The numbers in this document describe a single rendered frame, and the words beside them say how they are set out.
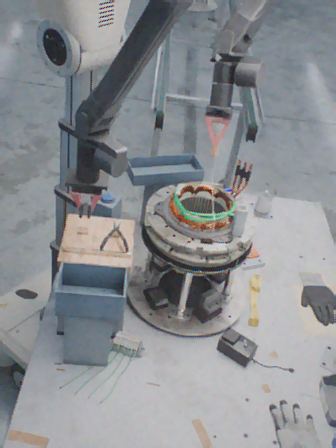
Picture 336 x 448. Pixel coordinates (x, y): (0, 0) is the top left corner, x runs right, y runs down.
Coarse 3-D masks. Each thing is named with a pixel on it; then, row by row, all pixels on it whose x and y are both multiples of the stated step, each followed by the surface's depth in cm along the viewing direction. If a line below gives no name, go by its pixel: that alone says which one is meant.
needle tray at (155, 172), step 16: (128, 160) 184; (144, 160) 186; (160, 160) 188; (176, 160) 191; (192, 160) 192; (128, 176) 182; (144, 176) 177; (160, 176) 179; (176, 176) 182; (192, 176) 184; (144, 192) 193; (144, 208) 195
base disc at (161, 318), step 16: (144, 256) 186; (160, 272) 180; (128, 288) 173; (144, 288) 174; (240, 288) 179; (144, 304) 168; (224, 304) 173; (240, 304) 174; (160, 320) 164; (176, 320) 165; (192, 320) 166; (208, 320) 166; (224, 320) 167
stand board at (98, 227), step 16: (80, 224) 153; (96, 224) 154; (112, 224) 155; (128, 224) 156; (64, 240) 147; (80, 240) 148; (96, 240) 148; (112, 240) 149; (128, 240) 150; (64, 256) 142; (80, 256) 143; (96, 256) 143; (112, 256) 144; (128, 272) 143
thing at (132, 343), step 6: (120, 336) 155; (126, 336) 155; (132, 336) 156; (114, 342) 154; (120, 342) 154; (126, 342) 154; (132, 342) 154; (138, 342) 154; (114, 348) 155; (126, 348) 153; (132, 348) 154; (138, 348) 154; (144, 348) 157; (138, 354) 155
